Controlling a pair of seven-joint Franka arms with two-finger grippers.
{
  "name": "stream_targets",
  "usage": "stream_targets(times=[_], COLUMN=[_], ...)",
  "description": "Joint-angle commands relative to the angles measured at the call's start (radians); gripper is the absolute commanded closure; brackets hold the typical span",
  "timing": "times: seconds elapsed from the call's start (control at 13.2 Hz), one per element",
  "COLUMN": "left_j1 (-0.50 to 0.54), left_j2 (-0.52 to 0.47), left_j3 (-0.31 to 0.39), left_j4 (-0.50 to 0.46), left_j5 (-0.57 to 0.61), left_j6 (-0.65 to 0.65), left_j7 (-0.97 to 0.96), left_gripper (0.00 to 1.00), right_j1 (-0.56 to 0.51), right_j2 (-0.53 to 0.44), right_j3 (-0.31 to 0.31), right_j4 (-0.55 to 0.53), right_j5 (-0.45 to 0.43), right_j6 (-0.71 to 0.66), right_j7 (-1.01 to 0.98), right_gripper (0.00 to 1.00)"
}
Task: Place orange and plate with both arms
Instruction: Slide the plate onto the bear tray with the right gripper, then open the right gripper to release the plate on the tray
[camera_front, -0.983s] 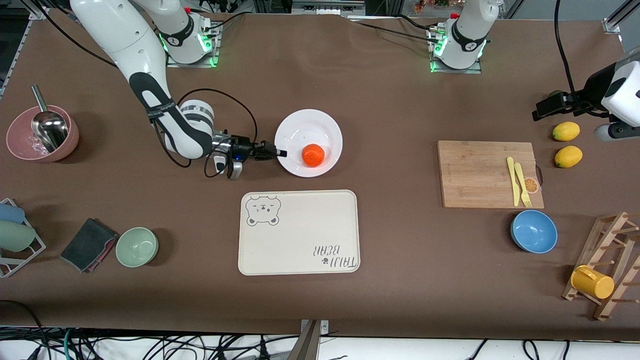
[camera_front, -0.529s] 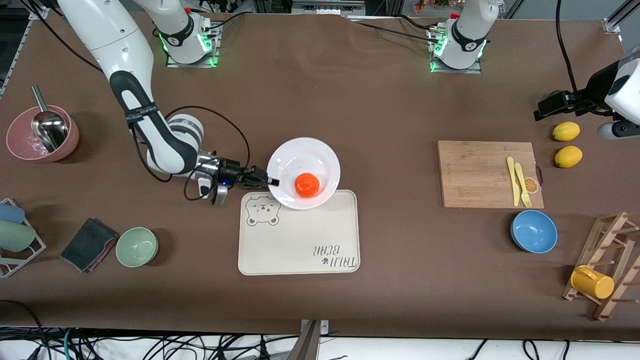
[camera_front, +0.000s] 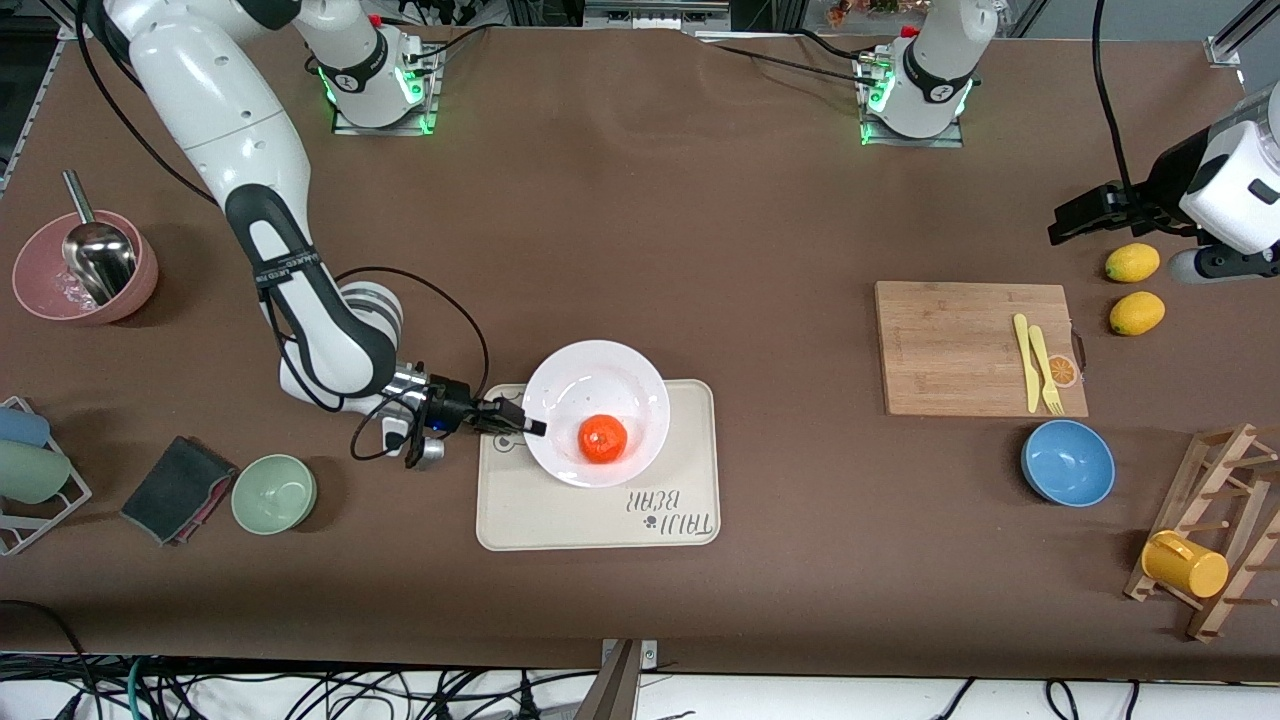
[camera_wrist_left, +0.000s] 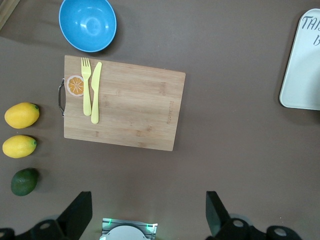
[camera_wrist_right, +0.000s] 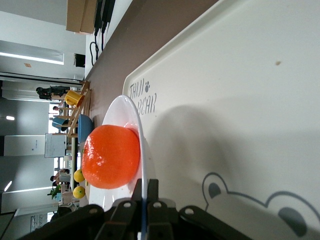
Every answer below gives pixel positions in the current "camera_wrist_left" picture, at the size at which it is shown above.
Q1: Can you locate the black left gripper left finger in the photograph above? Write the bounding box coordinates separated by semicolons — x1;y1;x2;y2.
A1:
29;191;93;240

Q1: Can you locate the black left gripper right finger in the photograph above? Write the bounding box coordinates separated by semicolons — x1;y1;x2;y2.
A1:
205;190;266;240

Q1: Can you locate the dark green avocado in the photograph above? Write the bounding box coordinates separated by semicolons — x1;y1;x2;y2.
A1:
10;167;40;197

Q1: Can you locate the yellow lemon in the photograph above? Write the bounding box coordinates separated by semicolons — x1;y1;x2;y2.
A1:
2;134;38;159
4;102;40;130

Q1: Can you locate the yellow plastic knife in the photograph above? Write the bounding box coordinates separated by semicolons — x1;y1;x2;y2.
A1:
90;61;103;125

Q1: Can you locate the yellow plastic fork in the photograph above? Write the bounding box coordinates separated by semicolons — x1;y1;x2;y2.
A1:
80;57;93;117

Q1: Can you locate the bamboo cutting board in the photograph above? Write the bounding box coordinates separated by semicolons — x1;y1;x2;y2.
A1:
57;54;187;152

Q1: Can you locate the orange slice coaster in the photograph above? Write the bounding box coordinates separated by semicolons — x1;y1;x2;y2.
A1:
66;74;85;97

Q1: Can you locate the cream tray with bear print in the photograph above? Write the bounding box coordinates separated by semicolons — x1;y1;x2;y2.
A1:
279;8;320;111

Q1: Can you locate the blue bowl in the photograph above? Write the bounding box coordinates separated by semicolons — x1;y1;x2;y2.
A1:
58;0;118;53

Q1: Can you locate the wooden peg drying rack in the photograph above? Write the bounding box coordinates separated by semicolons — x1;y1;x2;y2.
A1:
0;0;21;31

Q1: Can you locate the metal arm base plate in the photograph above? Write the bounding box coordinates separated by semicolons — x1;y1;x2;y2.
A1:
100;217;158;240

